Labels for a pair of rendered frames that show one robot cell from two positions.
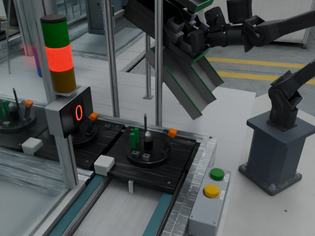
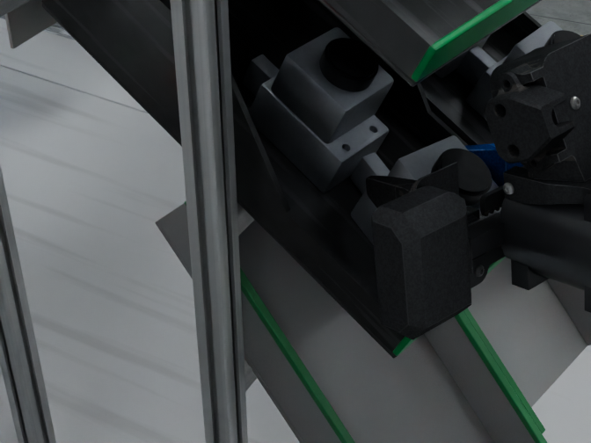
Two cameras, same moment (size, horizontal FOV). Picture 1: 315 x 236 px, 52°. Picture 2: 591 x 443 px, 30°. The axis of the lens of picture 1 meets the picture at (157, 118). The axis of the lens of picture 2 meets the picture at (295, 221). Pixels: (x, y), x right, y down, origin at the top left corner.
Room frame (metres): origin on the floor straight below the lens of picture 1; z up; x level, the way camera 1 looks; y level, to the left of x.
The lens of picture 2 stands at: (0.53, -0.13, 1.58)
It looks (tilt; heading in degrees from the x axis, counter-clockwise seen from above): 37 degrees down; 10
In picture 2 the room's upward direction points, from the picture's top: straight up
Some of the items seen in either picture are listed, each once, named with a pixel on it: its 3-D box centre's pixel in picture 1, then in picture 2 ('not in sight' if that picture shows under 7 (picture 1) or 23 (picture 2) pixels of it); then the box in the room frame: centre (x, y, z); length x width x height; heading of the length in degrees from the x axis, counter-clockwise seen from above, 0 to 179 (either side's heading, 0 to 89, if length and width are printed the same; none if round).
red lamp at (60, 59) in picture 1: (59, 55); not in sight; (0.64, 0.20, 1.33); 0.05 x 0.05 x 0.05
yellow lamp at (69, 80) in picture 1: (63, 77); not in sight; (0.64, 0.20, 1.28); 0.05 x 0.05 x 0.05
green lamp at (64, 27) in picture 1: (55, 32); not in sight; (0.64, 0.20, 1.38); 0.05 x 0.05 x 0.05
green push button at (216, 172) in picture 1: (217, 174); not in sight; (0.69, -0.17, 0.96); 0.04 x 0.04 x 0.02
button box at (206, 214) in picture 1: (210, 200); not in sight; (0.62, -0.14, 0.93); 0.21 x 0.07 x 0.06; 160
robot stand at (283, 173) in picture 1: (274, 150); not in sight; (0.80, -0.37, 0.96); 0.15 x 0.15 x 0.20; 33
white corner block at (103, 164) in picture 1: (104, 165); not in sight; (0.72, 0.15, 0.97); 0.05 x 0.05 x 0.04; 70
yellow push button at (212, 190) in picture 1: (211, 191); not in sight; (0.62, -0.14, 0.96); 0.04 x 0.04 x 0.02
